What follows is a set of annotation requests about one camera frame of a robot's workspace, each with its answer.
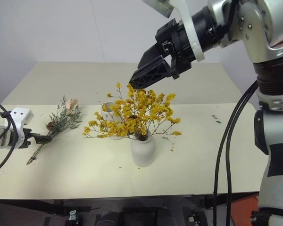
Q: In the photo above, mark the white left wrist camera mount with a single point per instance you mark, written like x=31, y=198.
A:
x=20, y=117

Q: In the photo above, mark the green sprig bouquet with pinecone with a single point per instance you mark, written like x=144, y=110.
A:
x=61, y=121

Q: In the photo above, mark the yellow dried flower bouquet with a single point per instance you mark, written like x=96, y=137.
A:
x=136, y=115

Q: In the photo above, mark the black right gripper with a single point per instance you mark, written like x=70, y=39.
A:
x=177, y=51

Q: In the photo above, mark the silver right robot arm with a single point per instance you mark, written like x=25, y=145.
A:
x=257, y=33

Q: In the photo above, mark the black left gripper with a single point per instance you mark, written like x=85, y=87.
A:
x=29, y=139

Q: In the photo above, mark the white ceramic vase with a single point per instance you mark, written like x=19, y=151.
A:
x=107, y=110
x=142, y=153

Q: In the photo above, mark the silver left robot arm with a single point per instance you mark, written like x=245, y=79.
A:
x=0, y=139

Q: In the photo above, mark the orange panel under table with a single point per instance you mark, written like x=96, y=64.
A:
x=246, y=209

